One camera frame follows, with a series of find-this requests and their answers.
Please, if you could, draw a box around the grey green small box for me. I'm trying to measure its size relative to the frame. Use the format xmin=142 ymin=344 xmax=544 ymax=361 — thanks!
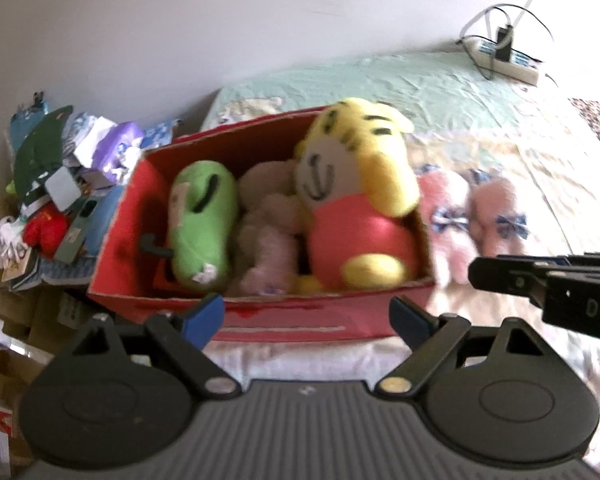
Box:
xmin=55 ymin=197 xmax=98 ymax=263

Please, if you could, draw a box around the green plush toy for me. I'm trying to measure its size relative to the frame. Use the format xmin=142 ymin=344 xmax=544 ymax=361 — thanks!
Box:
xmin=139 ymin=160 xmax=238 ymax=293

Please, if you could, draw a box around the red plush toy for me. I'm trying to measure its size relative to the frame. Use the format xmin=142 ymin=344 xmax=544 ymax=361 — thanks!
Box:
xmin=22 ymin=207 xmax=73 ymax=256

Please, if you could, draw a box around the mauve plush doll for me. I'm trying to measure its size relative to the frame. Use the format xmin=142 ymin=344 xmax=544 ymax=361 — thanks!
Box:
xmin=235 ymin=160 xmax=306 ymax=297

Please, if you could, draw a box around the white power strip with cables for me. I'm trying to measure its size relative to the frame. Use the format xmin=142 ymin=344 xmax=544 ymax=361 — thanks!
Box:
xmin=457 ymin=4 xmax=556 ymax=82

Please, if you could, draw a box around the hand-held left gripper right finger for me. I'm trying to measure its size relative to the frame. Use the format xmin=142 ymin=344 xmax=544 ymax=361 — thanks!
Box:
xmin=376 ymin=296 xmax=563 ymax=402

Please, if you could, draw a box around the dark green bag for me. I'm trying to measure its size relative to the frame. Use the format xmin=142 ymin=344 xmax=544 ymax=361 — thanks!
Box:
xmin=12 ymin=105 xmax=75 ymax=201

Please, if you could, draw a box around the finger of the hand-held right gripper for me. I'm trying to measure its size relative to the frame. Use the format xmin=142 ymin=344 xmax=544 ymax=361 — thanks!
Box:
xmin=467 ymin=256 xmax=551 ymax=306
xmin=496 ymin=252 xmax=600 ymax=281

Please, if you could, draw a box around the red cardboard box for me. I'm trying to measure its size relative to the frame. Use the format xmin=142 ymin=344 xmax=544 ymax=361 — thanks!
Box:
xmin=87 ymin=105 xmax=437 ymax=341

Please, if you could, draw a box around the blue bag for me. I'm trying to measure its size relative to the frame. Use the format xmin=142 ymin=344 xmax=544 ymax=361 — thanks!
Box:
xmin=9 ymin=92 xmax=48 ymax=131

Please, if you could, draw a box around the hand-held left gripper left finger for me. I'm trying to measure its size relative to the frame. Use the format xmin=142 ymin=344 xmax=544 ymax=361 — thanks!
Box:
xmin=72 ymin=293 xmax=241 ymax=402

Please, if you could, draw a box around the white square card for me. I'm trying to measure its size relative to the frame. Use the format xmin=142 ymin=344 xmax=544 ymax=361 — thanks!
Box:
xmin=45 ymin=166 xmax=83 ymax=208

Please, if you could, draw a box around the yellow tiger plush toy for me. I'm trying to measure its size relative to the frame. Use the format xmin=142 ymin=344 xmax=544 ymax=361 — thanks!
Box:
xmin=292 ymin=97 xmax=422 ymax=293

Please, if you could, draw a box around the black plug charger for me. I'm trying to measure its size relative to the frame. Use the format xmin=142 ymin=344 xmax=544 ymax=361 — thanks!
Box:
xmin=495 ymin=24 xmax=515 ymax=61

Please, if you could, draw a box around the blue patterned paper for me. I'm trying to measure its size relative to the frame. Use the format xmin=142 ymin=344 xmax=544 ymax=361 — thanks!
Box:
xmin=142 ymin=119 xmax=183 ymax=151

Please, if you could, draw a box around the purple tissue pack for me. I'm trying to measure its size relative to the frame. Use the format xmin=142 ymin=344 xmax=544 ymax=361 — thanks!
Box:
xmin=94 ymin=122 xmax=145 ymax=183

